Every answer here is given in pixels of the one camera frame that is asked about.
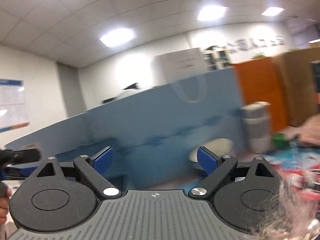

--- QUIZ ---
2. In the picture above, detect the left hand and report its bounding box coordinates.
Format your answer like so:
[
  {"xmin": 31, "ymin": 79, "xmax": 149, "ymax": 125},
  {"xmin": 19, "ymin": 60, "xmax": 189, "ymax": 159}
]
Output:
[{"xmin": 0, "ymin": 188, "xmax": 12, "ymax": 225}]

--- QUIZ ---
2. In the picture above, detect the blue white ceramic bowl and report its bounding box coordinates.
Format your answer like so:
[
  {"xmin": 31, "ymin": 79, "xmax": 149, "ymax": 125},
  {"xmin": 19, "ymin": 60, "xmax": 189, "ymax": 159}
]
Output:
[{"xmin": 189, "ymin": 138, "xmax": 233, "ymax": 171}]

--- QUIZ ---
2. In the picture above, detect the green bottle cap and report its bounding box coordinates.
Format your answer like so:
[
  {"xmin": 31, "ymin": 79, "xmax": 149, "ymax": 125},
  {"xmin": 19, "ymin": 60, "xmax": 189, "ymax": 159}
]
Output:
[{"xmin": 271, "ymin": 133, "xmax": 290, "ymax": 150}]

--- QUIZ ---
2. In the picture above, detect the blue container storage box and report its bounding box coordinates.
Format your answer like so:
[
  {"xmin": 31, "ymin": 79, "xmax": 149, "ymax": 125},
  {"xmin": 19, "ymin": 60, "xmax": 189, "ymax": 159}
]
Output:
[{"xmin": 106, "ymin": 173, "xmax": 129, "ymax": 192}]

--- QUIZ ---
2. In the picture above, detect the colourful anime desk mat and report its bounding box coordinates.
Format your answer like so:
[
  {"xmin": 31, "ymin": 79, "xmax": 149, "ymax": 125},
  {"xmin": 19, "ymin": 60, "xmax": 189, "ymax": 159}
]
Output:
[{"xmin": 188, "ymin": 146, "xmax": 319, "ymax": 207}]

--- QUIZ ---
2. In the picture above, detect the grey white tumbler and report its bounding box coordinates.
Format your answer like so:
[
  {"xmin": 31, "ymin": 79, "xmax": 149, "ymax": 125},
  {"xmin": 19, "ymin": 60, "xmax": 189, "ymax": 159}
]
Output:
[{"xmin": 240, "ymin": 101, "xmax": 273, "ymax": 154}]

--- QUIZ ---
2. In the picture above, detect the large blue cardboard box right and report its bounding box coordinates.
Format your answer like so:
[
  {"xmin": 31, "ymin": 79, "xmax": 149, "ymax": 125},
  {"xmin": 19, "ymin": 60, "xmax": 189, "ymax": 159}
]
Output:
[{"xmin": 7, "ymin": 68, "xmax": 246, "ymax": 189}]

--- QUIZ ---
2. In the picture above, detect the orange cardboard box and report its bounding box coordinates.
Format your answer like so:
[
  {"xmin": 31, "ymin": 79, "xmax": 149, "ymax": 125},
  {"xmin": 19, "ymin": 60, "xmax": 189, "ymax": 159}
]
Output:
[{"xmin": 233, "ymin": 57, "xmax": 288, "ymax": 132}]

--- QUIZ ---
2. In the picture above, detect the brown cardboard box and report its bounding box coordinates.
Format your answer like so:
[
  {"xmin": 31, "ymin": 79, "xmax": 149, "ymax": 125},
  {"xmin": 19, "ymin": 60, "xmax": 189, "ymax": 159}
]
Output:
[{"xmin": 272, "ymin": 48, "xmax": 319, "ymax": 127}]

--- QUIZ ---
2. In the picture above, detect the white paper shopping bag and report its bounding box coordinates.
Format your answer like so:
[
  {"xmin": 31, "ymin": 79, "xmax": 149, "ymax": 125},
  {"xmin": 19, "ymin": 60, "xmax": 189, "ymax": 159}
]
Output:
[{"xmin": 152, "ymin": 48, "xmax": 208, "ymax": 103}]

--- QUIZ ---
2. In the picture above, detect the wall notice board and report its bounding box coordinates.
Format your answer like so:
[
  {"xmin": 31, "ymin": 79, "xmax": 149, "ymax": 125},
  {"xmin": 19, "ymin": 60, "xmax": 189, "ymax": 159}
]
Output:
[{"xmin": 0, "ymin": 79, "xmax": 30, "ymax": 133}]

